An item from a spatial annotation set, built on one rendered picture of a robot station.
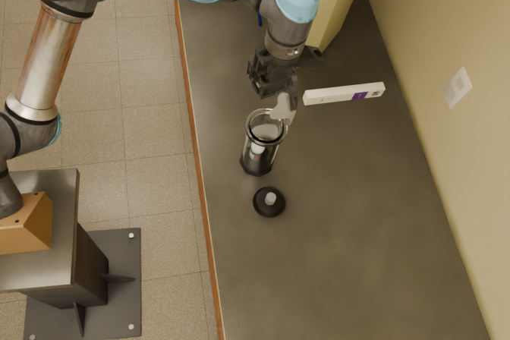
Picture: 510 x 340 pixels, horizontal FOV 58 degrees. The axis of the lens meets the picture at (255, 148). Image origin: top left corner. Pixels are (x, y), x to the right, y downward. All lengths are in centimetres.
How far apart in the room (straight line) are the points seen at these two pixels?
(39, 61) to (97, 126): 141
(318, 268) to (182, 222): 110
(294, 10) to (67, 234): 86
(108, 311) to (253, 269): 106
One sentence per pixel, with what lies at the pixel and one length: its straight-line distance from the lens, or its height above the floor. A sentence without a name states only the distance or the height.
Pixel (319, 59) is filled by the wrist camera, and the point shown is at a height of 142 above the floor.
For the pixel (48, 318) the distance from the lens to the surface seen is 225.
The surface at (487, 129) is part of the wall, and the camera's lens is 133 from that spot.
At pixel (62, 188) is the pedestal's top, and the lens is 136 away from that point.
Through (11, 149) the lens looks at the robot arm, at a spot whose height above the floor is 117.
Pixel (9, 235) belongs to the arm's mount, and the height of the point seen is 110.
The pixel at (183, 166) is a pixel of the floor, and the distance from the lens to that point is 236.
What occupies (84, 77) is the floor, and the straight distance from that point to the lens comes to 268.
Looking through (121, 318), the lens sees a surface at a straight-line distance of 219.
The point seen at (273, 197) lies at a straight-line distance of 125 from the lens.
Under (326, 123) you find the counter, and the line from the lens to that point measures 147.
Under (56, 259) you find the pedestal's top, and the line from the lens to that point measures 131.
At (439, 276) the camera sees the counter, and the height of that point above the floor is 94.
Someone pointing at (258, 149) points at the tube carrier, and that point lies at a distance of 118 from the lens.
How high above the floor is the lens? 217
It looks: 64 degrees down
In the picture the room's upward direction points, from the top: 16 degrees clockwise
